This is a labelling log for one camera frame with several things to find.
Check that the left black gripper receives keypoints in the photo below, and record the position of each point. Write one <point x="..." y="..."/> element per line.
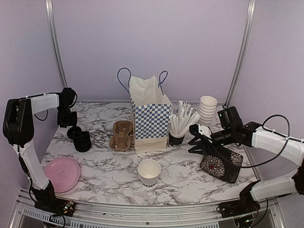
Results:
<point x="73" y="122"/>

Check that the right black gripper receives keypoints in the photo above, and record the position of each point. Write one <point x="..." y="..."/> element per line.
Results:
<point x="203" y="146"/>

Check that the black plastic cup lid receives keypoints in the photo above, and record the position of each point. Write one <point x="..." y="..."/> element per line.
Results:
<point x="73" y="131"/>

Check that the white paper cup GOOD print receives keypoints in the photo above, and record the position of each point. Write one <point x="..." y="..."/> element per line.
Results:
<point x="149" y="171"/>

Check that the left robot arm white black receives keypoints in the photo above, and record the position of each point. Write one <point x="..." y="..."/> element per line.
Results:
<point x="18" y="128"/>

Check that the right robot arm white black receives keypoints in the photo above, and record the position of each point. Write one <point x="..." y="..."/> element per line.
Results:
<point x="280" y="145"/>

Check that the black cup holding straws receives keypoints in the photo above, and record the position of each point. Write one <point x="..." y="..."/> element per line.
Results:
<point x="175" y="140"/>

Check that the stack of black cup lids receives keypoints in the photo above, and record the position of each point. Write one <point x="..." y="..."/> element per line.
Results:
<point x="82" y="141"/>

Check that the white wrapped straws bundle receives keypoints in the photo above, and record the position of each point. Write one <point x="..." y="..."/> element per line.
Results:
<point x="185" y="117"/>

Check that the black floral square dish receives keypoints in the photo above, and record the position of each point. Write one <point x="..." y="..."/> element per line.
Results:
<point x="221" y="163"/>

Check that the stack of white paper cups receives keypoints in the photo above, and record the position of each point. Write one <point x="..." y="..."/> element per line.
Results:
<point x="207" y="109"/>

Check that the pink plastic plate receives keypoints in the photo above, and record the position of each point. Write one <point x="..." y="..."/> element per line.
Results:
<point x="63" y="173"/>

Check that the brown cardboard cup carrier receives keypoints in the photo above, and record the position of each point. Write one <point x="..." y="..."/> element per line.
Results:
<point x="121" y="139"/>

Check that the blue checkered paper bag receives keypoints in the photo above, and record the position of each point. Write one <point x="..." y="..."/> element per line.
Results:
<point x="150" y="110"/>

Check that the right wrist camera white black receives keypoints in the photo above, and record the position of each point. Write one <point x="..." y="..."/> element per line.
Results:
<point x="199" y="130"/>

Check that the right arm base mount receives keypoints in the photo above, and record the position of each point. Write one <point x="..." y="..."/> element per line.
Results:
<point x="245" y="204"/>

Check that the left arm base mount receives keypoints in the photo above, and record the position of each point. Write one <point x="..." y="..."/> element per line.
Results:
<point x="54" y="204"/>

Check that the aluminium front rail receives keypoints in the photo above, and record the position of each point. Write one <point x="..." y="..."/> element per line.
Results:
<point x="99" y="215"/>

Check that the left aluminium frame post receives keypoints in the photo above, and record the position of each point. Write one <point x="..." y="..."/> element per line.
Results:
<point x="54" y="41"/>

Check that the aluminium frame post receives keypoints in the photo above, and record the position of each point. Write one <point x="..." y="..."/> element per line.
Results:
<point x="242" y="52"/>
<point x="54" y="41"/>

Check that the right aluminium frame post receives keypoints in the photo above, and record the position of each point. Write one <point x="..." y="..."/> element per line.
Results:
<point x="242" y="52"/>

